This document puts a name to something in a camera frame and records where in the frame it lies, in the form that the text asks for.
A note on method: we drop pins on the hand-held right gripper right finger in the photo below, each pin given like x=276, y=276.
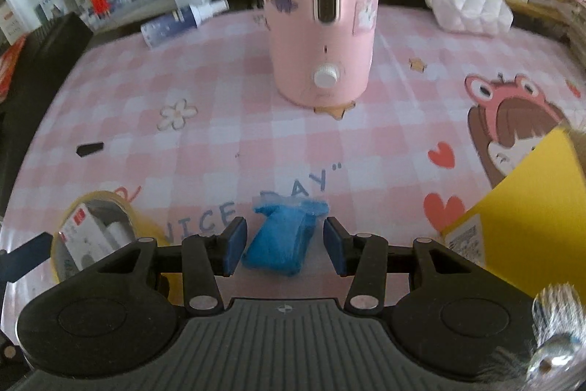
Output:
x=336, y=246

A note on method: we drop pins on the yellow cardboard box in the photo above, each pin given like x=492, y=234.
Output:
x=526, y=212

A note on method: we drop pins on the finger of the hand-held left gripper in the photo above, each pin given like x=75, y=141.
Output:
x=27, y=256

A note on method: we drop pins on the yellowish tape roll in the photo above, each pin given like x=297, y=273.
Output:
x=149, y=228

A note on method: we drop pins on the spray bottle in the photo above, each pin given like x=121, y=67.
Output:
x=169, y=27

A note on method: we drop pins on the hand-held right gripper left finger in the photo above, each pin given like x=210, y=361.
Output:
x=234, y=246

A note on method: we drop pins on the pink humidifier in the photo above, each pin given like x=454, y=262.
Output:
x=293, y=52

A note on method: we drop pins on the small black cap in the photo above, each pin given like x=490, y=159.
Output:
x=89, y=149

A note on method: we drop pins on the black keyboard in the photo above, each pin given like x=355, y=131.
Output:
x=46, y=65

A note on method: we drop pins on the blue plastic packet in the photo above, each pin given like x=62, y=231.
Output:
x=279, y=240

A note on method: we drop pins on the pink checked table mat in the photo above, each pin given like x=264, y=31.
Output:
x=229, y=143

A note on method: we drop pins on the red packet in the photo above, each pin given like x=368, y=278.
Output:
x=9, y=65

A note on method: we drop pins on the furry sleeve with silver bead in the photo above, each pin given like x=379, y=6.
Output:
x=554, y=340

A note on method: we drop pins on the white box red label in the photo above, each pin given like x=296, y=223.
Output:
x=9, y=20

